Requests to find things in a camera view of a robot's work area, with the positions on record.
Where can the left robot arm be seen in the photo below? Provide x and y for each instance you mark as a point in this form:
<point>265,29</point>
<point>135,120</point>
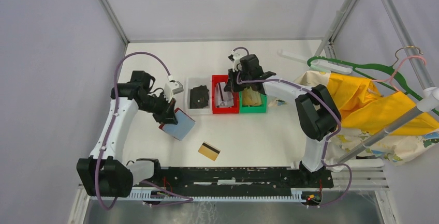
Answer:
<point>103,174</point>

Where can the black cards in white bin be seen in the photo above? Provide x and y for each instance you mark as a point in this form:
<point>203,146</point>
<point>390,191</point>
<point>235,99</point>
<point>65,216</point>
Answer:
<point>199,97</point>

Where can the red plastic bin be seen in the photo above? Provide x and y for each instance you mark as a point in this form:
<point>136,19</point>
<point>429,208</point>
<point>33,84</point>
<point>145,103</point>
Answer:
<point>220,80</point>

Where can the white cable duct strip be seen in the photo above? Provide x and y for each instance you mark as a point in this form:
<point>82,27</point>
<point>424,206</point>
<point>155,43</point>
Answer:
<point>150,194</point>

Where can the gold cards in green bin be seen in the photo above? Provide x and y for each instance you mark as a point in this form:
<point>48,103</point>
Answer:
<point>251,98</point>

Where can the green plastic bin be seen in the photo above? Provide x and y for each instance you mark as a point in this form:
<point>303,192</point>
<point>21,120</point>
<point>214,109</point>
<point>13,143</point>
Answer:
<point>250,110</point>

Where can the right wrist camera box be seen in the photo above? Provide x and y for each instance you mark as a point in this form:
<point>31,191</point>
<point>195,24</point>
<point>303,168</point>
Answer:
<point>235,57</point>

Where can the white plastic bin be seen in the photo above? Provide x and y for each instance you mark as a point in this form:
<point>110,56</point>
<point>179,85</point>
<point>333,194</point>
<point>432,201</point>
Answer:
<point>192,82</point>

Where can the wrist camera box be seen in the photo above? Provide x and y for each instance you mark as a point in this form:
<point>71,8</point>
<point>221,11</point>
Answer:
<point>235,57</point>
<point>172,88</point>

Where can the yellow patterned cloth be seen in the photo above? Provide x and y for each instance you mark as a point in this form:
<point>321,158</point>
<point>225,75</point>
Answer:
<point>370,112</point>

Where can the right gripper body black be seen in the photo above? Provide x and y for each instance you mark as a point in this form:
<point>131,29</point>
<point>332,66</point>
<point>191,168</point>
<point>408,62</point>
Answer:
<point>243,76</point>

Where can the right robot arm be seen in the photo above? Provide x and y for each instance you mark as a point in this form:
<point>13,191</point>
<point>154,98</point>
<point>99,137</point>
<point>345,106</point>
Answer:
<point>318,115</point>

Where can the gold credit card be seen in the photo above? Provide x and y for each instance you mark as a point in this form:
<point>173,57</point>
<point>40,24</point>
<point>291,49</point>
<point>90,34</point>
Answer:
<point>209,151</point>

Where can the pink clothes hanger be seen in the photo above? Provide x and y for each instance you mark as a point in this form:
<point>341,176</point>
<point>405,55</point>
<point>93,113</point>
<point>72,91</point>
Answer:
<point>402,62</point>

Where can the white hanger rack stand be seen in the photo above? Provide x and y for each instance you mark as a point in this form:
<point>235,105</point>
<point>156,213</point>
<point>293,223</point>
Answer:
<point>377,123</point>

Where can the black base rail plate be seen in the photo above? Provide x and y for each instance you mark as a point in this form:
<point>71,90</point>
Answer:
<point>240,181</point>

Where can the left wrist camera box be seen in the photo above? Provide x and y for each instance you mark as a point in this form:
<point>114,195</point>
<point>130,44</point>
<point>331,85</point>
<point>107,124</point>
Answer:
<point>172,88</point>

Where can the red leather card holder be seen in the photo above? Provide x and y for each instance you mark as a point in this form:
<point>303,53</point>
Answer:
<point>180,130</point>

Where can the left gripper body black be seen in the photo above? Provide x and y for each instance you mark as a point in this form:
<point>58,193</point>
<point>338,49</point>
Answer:
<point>159,106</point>

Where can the green clothes hanger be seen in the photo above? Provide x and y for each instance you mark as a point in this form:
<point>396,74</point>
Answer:
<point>328,64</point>

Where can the white cards in red bin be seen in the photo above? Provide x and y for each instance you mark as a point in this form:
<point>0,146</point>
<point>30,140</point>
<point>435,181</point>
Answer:
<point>223,99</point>

